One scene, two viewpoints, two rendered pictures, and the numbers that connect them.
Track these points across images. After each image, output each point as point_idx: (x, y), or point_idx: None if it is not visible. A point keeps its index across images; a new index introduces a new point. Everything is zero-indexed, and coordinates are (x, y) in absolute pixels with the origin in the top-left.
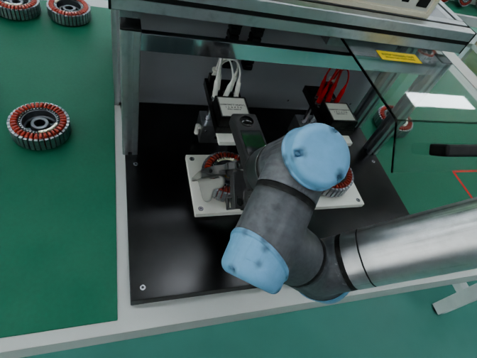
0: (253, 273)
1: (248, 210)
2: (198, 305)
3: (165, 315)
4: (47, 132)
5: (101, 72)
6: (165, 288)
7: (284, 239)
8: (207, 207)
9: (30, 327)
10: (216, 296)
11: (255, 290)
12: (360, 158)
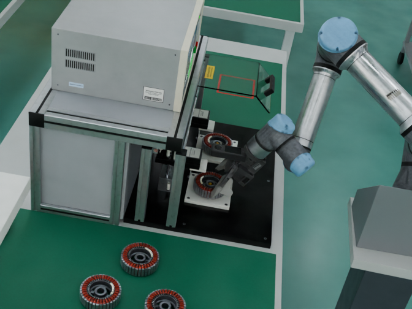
0: (311, 162)
1: (290, 153)
2: (275, 226)
3: (278, 238)
4: (154, 252)
5: (78, 225)
6: (267, 231)
7: (304, 149)
8: (225, 202)
9: (272, 282)
10: (272, 219)
11: (273, 205)
12: None
